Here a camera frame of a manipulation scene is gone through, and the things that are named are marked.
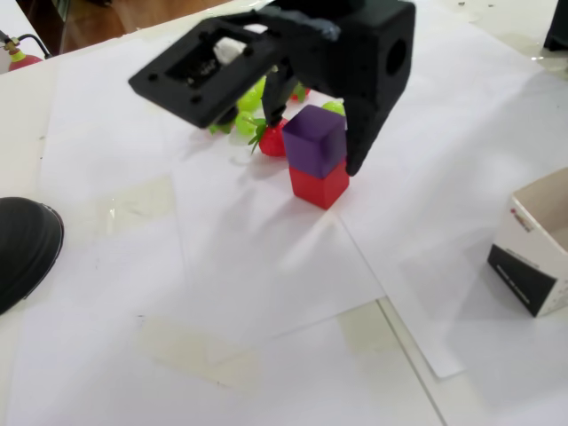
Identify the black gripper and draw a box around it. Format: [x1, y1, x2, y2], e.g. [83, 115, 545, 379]
[260, 0, 417, 178]

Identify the purple wooden cube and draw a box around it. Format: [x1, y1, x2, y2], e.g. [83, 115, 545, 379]
[281, 105, 348, 179]

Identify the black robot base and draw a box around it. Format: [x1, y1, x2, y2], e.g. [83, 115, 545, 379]
[543, 0, 568, 52]

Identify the red wooden cube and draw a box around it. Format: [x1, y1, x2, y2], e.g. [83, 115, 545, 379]
[288, 160, 351, 211]

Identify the white black cardboard box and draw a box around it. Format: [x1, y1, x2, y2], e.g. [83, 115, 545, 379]
[486, 167, 568, 319]

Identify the dark furniture piece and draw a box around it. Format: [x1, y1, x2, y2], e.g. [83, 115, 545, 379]
[15, 0, 72, 57]

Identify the red fire extinguisher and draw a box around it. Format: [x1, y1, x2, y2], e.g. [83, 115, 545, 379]
[0, 29, 53, 75]

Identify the black round object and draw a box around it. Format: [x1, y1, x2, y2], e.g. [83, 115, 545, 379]
[0, 196, 66, 317]

